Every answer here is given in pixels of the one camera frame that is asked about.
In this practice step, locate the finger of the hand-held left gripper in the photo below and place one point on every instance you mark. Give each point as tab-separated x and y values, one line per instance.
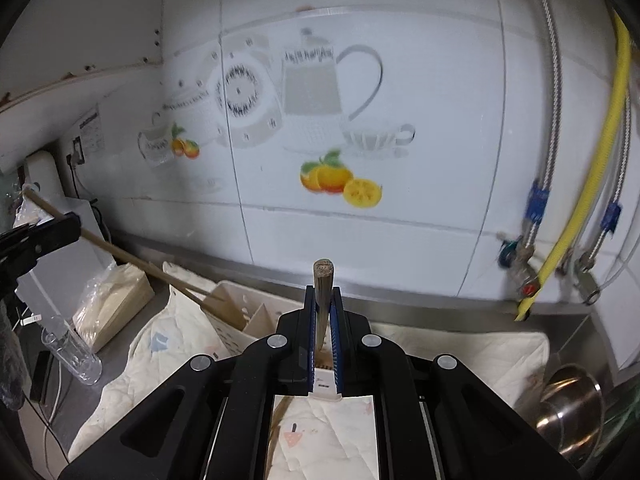
55	235

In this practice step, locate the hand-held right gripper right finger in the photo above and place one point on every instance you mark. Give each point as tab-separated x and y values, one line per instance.
334	330

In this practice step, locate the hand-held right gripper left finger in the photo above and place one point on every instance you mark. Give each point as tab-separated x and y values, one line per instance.
314	320

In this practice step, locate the brown wooden chopstick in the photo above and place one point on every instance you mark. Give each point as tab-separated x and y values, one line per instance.
276	425
150	270
322	280

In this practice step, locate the cream plastic utensil holder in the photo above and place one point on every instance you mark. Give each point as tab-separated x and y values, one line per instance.
235	305

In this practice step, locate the white cutting board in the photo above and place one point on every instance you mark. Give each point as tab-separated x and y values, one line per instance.
65	280

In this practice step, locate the white rounded container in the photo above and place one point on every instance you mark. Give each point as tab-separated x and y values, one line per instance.
42	172

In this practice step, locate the tissue pack in plastic wrap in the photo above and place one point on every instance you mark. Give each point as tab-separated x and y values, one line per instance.
115	305

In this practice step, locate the clear glass cup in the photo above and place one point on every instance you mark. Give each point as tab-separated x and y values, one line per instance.
75	360

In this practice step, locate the cream quilted printed mat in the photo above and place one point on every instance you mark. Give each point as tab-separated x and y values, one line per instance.
150	360

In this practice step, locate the stainless steel bowl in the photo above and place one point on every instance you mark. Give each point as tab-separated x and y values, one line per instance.
570	410

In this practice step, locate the metal water valve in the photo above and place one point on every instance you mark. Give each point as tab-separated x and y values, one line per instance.
586	280

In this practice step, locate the wall socket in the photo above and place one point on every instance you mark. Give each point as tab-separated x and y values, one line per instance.
76	147

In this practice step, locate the white wall label sticker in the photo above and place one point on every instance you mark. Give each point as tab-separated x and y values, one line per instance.
91	130

